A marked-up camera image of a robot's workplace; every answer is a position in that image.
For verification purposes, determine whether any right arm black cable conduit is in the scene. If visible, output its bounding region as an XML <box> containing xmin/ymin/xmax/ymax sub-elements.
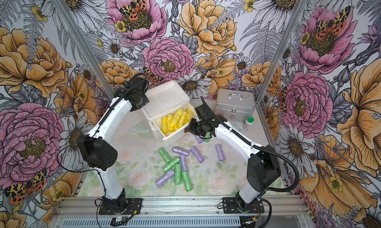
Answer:
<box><xmin>200</xmin><ymin>96</ymin><xmax>300</xmax><ymax>228</ymax></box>

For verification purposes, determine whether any green roll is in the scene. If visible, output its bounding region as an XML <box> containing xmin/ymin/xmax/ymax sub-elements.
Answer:
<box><xmin>158</xmin><ymin>148</ymin><xmax>172</xmax><ymax>163</ymax></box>
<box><xmin>174</xmin><ymin>164</ymin><xmax>182</xmax><ymax>185</ymax></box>
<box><xmin>182</xmin><ymin>171</ymin><xmax>193</xmax><ymax>191</ymax></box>
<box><xmin>203</xmin><ymin>132</ymin><xmax>211</xmax><ymax>142</ymax></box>

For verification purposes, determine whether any purple roll horizontal middle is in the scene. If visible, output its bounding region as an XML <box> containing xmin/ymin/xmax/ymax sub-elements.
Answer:
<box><xmin>172</xmin><ymin>146</ymin><xmax>190</xmax><ymax>157</ymax></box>

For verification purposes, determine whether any purple roll top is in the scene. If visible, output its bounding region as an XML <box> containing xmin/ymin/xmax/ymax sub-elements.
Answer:
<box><xmin>195</xmin><ymin>136</ymin><xmax>204</xmax><ymax>144</ymax></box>

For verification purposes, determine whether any white bottle green cap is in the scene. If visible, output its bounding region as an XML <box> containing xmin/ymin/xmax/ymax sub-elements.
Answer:
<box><xmin>243</xmin><ymin>117</ymin><xmax>254</xmax><ymax>131</ymax></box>

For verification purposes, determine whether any white plastic drawer unit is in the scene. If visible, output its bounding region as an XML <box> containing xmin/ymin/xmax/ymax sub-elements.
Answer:
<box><xmin>141</xmin><ymin>80</ymin><xmax>198</xmax><ymax>146</ymax></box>

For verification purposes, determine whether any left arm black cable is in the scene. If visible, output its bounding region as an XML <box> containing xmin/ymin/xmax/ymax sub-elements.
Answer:
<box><xmin>56</xmin><ymin>73</ymin><xmax>148</xmax><ymax>199</ymax></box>

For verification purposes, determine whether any green roll diagonal left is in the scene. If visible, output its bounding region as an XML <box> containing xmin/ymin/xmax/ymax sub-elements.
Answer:
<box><xmin>163</xmin><ymin>157</ymin><xmax>180</xmax><ymax>172</ymax></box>

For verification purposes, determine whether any green roll bottom right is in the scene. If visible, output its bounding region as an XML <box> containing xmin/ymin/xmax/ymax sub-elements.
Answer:
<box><xmin>182</xmin><ymin>171</ymin><xmax>193</xmax><ymax>191</ymax></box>

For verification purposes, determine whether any yellow roll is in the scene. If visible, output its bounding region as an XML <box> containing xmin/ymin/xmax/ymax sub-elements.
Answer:
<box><xmin>186</xmin><ymin>108</ymin><xmax>194</xmax><ymax>122</ymax></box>
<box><xmin>161</xmin><ymin>116</ymin><xmax>168</xmax><ymax>134</ymax></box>
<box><xmin>167</xmin><ymin>114</ymin><xmax>174</xmax><ymax>133</ymax></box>
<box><xmin>170</xmin><ymin>109</ymin><xmax>183</xmax><ymax>126</ymax></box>
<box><xmin>177</xmin><ymin>111</ymin><xmax>188</xmax><ymax>128</ymax></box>

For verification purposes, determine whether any green roll bottom left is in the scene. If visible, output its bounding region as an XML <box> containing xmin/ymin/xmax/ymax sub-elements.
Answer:
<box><xmin>174</xmin><ymin>164</ymin><xmax>182</xmax><ymax>185</ymax></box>

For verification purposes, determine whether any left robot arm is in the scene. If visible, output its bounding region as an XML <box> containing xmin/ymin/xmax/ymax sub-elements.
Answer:
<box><xmin>76</xmin><ymin>73</ymin><xmax>149</xmax><ymax>214</ymax></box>

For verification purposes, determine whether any aluminium front rail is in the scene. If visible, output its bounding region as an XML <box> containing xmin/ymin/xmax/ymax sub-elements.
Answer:
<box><xmin>50</xmin><ymin>195</ymin><xmax>314</xmax><ymax>228</ymax></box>

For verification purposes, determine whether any purple roll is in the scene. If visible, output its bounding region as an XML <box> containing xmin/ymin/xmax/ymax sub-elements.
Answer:
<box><xmin>195</xmin><ymin>136</ymin><xmax>204</xmax><ymax>144</ymax></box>
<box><xmin>156</xmin><ymin>169</ymin><xmax>175</xmax><ymax>187</ymax></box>
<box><xmin>215</xmin><ymin>144</ymin><xmax>226</xmax><ymax>162</ymax></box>

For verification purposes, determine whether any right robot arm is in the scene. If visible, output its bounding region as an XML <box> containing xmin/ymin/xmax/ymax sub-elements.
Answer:
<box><xmin>188</xmin><ymin>104</ymin><xmax>281</xmax><ymax>212</ymax></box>

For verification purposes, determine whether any purple roll diagonal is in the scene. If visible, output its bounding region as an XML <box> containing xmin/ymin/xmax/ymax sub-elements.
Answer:
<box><xmin>190</xmin><ymin>146</ymin><xmax>205</xmax><ymax>163</ymax></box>

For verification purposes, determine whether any purple roll vertical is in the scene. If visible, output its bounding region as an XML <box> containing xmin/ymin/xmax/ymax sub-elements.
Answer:
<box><xmin>179</xmin><ymin>154</ymin><xmax>188</xmax><ymax>171</ymax></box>

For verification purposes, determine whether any green roll upper left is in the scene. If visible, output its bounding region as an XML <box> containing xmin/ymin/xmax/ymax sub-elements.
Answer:
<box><xmin>158</xmin><ymin>148</ymin><xmax>172</xmax><ymax>163</ymax></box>

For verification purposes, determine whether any green roll top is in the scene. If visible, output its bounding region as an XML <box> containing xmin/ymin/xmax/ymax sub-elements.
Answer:
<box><xmin>203</xmin><ymin>132</ymin><xmax>211</xmax><ymax>142</ymax></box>

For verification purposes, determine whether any yellow roll top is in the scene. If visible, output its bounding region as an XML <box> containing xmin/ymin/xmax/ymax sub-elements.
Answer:
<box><xmin>161</xmin><ymin>116</ymin><xmax>168</xmax><ymax>134</ymax></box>

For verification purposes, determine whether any silver aluminium case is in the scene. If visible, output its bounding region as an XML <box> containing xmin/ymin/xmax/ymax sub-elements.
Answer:
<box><xmin>214</xmin><ymin>89</ymin><xmax>256</xmax><ymax>122</ymax></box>

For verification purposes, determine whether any yellow roll bottom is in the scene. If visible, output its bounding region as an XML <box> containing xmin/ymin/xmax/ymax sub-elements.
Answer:
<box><xmin>186</xmin><ymin>108</ymin><xmax>194</xmax><ymax>122</ymax></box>

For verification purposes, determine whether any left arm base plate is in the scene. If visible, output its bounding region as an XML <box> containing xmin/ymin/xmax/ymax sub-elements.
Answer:
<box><xmin>98</xmin><ymin>196</ymin><xmax>143</xmax><ymax>215</ymax></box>

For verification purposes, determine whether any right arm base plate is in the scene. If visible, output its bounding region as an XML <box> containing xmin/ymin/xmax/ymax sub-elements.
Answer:
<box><xmin>222</xmin><ymin>197</ymin><xmax>265</xmax><ymax>214</ymax></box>

